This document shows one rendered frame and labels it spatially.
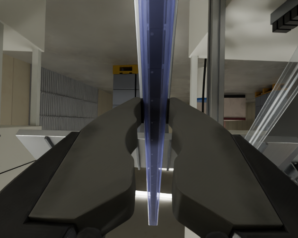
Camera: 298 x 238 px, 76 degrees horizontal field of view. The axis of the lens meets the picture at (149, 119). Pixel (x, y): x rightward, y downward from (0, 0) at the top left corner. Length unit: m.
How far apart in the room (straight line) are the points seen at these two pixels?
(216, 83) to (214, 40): 0.13
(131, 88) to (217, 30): 2.74
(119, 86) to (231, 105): 4.44
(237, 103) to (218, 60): 6.35
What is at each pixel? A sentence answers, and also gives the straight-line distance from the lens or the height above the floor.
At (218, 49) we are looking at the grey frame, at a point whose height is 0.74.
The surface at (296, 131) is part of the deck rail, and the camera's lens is 0.38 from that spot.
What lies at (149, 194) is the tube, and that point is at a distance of 0.22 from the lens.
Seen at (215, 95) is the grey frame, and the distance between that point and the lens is 0.60.
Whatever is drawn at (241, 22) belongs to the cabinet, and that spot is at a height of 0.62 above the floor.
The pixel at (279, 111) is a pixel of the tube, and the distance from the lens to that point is 0.21.
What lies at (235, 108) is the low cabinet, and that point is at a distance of 6.94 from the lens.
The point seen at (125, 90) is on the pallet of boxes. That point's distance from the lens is 3.34.
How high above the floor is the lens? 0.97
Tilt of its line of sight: 1 degrees down
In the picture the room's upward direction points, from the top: 179 degrees counter-clockwise
